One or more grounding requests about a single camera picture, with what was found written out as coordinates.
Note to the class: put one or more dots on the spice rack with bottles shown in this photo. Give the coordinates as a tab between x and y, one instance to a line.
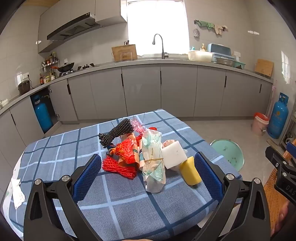
49	62

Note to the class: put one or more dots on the white wall socket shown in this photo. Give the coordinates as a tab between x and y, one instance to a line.
237	54

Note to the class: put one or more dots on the green striped towel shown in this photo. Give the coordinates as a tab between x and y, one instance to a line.
204	23

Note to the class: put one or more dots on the pink plastic wrapper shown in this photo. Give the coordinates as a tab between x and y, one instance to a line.
137	126

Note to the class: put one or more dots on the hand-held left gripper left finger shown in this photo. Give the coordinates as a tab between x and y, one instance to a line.
87	177

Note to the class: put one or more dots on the dark rice cooker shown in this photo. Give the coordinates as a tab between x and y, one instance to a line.
24	87

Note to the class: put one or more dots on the blue checked tablecloth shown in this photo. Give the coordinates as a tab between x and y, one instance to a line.
129	208

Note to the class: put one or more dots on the white crumpled tissue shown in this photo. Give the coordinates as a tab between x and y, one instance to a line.
17	192

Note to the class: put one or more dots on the metal shelf rack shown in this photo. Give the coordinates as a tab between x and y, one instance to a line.
283	143

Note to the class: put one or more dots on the white foam block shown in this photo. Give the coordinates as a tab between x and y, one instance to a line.
174	155

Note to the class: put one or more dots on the steel colander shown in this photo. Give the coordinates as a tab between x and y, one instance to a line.
225	61

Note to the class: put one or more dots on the red foam net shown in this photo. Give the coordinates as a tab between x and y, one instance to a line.
118	170

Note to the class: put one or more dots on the steel gooseneck faucet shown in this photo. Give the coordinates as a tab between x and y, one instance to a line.
163	49

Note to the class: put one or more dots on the soap pump bottle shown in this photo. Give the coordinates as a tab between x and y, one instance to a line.
202	48

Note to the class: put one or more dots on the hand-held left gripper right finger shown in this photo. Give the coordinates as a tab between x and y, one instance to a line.
208	177

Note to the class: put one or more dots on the black wok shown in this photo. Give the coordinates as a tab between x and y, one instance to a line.
66	67

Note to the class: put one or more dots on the grey upper cabinets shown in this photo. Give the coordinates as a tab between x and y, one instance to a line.
60	14

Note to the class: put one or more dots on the pink bucket with red liner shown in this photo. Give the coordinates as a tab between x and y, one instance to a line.
260	125

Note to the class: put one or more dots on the grey hanging scrubber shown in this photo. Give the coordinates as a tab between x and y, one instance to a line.
196	33

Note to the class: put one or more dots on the white wall hook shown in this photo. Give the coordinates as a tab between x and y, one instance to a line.
253	32

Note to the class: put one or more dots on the knife holder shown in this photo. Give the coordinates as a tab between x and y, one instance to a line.
126	43

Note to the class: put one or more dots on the teal enamel basin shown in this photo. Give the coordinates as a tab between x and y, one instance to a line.
227	151

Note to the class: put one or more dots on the white plastic tub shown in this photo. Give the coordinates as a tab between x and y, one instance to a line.
200	56

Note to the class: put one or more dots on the beige rubber gloves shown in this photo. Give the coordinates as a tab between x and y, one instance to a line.
219	29

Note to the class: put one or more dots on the green plastic basket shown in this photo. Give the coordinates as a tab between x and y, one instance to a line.
239	64

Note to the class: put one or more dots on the yellow sponge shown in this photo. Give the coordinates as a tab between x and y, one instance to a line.
190	172

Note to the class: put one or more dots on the wicker chair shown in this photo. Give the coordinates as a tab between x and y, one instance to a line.
272	197

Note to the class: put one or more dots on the grey kitchen base cabinets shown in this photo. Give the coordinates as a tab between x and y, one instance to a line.
143	90

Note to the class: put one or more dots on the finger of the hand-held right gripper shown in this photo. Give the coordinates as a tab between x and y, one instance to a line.
291	150
277	162

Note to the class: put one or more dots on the orange printed paper packet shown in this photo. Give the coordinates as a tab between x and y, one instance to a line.
128	153

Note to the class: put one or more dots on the cardboard piece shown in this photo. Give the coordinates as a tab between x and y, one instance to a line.
272	141

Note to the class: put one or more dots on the pale pink foam net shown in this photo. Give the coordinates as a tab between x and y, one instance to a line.
170	143

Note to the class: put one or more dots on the black gas stove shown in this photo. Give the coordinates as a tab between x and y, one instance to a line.
85	66

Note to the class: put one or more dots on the black range hood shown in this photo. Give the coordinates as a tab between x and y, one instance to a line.
74	27

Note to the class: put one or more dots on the blue dish rack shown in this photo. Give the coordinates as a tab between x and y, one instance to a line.
218	49

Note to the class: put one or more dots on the person's right hand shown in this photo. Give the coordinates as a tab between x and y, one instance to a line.
283	217

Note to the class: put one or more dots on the patterned clear plastic bag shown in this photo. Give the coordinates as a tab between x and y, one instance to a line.
152	162

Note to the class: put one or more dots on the bright window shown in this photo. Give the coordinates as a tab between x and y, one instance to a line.
159	20

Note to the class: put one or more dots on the blue gas cylinder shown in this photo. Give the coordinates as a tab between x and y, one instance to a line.
42	115
278	118

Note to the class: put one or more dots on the wooden cutting board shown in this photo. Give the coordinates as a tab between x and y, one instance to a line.
123	52
264	67

